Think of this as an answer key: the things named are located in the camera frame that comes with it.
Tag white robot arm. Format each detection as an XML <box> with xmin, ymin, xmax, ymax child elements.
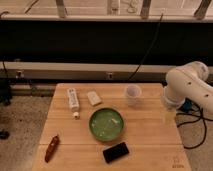
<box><xmin>161</xmin><ymin>61</ymin><xmax>213</xmax><ymax>114</ymax></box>

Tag white rectangular block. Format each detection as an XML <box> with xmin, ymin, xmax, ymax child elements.
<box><xmin>87</xmin><ymin>91</ymin><xmax>102</xmax><ymax>106</ymax></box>

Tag clear plastic cup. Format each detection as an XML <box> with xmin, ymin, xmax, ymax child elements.
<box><xmin>125</xmin><ymin>84</ymin><xmax>142</xmax><ymax>106</ymax></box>

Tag white tube with cap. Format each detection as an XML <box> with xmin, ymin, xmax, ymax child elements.
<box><xmin>67</xmin><ymin>88</ymin><xmax>80</xmax><ymax>119</ymax></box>

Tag green round plate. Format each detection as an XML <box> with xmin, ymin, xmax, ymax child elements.
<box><xmin>89</xmin><ymin>108</ymin><xmax>124</xmax><ymax>142</ymax></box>

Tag black smartphone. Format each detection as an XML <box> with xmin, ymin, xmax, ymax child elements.
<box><xmin>103</xmin><ymin>142</ymin><xmax>129</xmax><ymax>163</ymax></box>

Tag blue power adapter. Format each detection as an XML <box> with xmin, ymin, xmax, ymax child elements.
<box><xmin>180</xmin><ymin>99</ymin><xmax>192</xmax><ymax>113</ymax></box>

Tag black object left edge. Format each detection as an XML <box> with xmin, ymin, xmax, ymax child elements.
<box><xmin>0</xmin><ymin>79</ymin><xmax>12</xmax><ymax>106</ymax></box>

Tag black floor cables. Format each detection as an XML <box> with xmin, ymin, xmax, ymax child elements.
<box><xmin>175</xmin><ymin>101</ymin><xmax>213</xmax><ymax>150</ymax></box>

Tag black cable on wall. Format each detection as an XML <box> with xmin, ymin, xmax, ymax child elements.
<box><xmin>127</xmin><ymin>13</ymin><xmax>165</xmax><ymax>82</ymax></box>

